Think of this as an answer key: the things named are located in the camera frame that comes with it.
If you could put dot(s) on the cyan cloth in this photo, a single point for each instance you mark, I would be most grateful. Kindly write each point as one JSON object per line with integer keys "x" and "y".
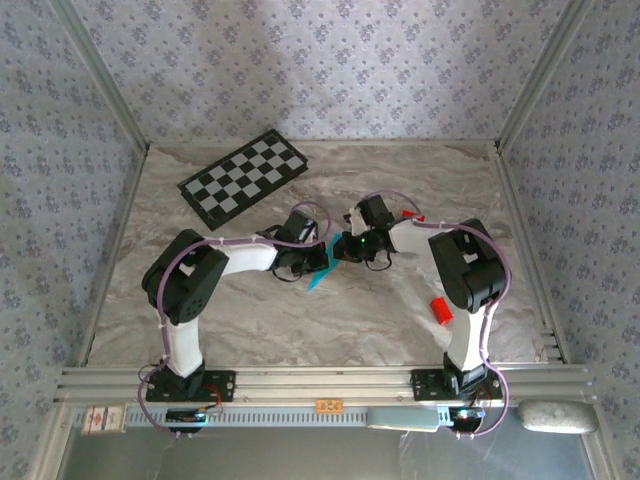
{"x": 320, "y": 277}

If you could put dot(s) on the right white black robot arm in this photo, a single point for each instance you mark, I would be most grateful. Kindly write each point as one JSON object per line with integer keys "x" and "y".
{"x": 470, "y": 345}

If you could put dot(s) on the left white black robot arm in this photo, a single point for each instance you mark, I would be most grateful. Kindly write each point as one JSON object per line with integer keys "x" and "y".
{"x": 182, "y": 347}

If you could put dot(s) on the red stepped block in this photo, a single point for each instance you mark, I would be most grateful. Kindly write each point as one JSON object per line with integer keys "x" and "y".
{"x": 411, "y": 215}

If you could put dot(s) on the small red oblong block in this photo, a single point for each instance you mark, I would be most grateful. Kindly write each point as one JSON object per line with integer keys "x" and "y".
{"x": 442, "y": 311}

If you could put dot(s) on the black grey chessboard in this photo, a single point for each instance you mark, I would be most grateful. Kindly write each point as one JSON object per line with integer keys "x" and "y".
{"x": 240, "y": 175}

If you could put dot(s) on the orange label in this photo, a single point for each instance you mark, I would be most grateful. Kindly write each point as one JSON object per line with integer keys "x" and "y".
{"x": 330, "y": 405}

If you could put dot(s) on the red white sticker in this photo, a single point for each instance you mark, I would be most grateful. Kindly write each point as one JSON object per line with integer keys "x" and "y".
{"x": 102, "y": 419}

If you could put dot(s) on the grey speckled pad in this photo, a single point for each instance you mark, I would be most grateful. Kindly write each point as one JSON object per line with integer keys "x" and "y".
{"x": 557, "y": 417}

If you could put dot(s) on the aluminium table edge rail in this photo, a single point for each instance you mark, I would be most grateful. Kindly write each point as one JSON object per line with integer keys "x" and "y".
{"x": 114, "y": 250}
{"x": 525, "y": 250}
{"x": 320, "y": 143}

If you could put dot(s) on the aluminium mounting rail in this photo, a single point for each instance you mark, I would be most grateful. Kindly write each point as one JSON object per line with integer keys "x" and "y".
{"x": 320, "y": 385}

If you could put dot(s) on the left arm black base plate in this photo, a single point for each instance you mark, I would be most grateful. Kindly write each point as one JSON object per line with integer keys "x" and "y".
{"x": 220, "y": 387}

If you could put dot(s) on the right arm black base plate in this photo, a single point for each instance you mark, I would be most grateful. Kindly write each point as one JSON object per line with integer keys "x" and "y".
{"x": 425, "y": 385}

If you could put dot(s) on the aluminium frame post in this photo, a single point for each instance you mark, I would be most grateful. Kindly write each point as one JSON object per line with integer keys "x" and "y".
{"x": 102, "y": 75}
{"x": 542, "y": 75}

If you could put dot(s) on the aluminium frame leg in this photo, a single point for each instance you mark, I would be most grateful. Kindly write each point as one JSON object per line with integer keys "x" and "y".
{"x": 600, "y": 460}
{"x": 56, "y": 450}

